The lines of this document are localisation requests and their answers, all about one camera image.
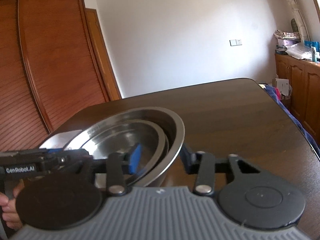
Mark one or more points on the large steel bowl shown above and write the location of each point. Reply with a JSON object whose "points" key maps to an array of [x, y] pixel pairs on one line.
{"points": [[165, 118]]}

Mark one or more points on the white wall switch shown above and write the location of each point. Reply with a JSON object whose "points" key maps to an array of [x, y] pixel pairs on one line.
{"points": [[235, 42]]}

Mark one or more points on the wooden louvered wardrobe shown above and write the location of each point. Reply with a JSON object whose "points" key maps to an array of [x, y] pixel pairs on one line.
{"points": [[54, 63]]}

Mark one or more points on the floral white square plate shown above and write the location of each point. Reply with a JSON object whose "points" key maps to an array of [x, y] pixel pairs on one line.
{"points": [[59, 140]]}

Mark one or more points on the blue toiletry boxes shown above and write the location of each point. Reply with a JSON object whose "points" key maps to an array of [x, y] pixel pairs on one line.
{"points": [[311, 44]]}

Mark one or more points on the stack of papers and boxes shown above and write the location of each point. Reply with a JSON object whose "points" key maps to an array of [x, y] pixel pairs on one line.
{"points": [[290, 43]]}

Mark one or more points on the wooden side cabinet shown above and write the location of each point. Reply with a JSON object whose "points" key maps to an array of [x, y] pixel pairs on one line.
{"points": [[304, 79]]}

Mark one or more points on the person's left hand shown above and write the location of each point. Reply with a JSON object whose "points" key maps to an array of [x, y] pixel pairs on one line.
{"points": [[8, 206]]}

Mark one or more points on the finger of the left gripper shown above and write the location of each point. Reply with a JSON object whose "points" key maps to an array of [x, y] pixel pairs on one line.
{"points": [[41, 151], [30, 166]]}

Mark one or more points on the floral bed blanket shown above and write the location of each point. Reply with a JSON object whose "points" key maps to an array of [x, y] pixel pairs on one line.
{"points": [[274, 93]]}

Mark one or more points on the small steel bowl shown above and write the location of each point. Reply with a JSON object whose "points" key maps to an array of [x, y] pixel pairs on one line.
{"points": [[166, 145]]}

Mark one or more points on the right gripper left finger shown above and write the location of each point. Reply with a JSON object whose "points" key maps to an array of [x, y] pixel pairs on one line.
{"points": [[115, 167]]}

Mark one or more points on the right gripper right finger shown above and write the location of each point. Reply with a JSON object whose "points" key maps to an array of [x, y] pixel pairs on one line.
{"points": [[204, 165]]}

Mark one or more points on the beige patterned curtain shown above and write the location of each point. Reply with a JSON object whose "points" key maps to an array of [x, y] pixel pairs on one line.
{"points": [[304, 34]]}

